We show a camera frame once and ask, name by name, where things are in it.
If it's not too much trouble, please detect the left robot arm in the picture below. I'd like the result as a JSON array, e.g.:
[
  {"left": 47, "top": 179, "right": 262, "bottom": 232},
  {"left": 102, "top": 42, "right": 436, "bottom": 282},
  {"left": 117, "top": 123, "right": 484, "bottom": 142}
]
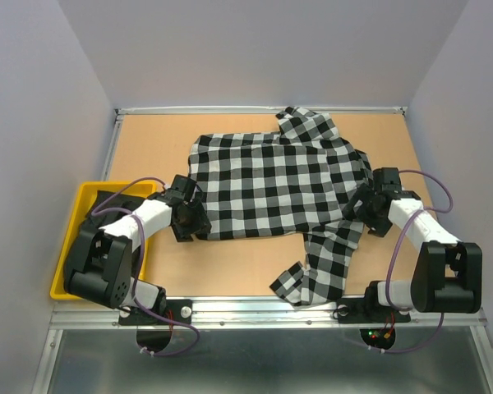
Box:
[{"left": 62, "top": 175, "right": 211, "bottom": 323}]

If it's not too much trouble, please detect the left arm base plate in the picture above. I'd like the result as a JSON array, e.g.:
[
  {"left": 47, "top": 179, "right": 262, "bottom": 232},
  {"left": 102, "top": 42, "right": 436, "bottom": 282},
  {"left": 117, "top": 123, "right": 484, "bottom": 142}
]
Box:
[{"left": 117, "top": 299, "right": 193, "bottom": 327}]

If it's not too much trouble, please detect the yellow plastic bin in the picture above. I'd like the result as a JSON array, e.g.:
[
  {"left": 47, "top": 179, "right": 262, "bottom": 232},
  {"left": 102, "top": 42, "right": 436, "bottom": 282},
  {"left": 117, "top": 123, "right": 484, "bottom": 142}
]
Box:
[{"left": 50, "top": 181, "right": 158, "bottom": 301}]

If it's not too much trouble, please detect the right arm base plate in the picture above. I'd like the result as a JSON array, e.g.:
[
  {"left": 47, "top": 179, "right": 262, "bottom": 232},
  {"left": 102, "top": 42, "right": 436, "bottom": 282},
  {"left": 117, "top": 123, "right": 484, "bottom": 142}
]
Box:
[{"left": 332, "top": 297, "right": 411, "bottom": 324}]

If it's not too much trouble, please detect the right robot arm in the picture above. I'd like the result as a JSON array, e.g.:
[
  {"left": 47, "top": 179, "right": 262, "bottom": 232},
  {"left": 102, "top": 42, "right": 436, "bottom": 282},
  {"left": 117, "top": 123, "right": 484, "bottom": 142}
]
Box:
[{"left": 343, "top": 167, "right": 482, "bottom": 320}]

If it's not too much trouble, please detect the black white checkered shirt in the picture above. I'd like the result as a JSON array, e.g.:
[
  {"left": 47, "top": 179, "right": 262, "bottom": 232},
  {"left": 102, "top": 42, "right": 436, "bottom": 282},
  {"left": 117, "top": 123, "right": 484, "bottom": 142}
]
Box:
[{"left": 188, "top": 107, "right": 372, "bottom": 306}]

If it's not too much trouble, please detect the aluminium front rail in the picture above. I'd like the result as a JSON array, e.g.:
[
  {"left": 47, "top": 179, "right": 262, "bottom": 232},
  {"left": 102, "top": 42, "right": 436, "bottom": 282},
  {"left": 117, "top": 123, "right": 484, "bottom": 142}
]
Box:
[{"left": 48, "top": 293, "right": 488, "bottom": 332}]

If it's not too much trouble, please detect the dark shirt in bin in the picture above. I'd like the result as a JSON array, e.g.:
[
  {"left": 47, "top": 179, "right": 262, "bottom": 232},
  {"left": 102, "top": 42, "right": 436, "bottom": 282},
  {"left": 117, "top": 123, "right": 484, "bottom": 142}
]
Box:
[{"left": 63, "top": 189, "right": 149, "bottom": 280}]

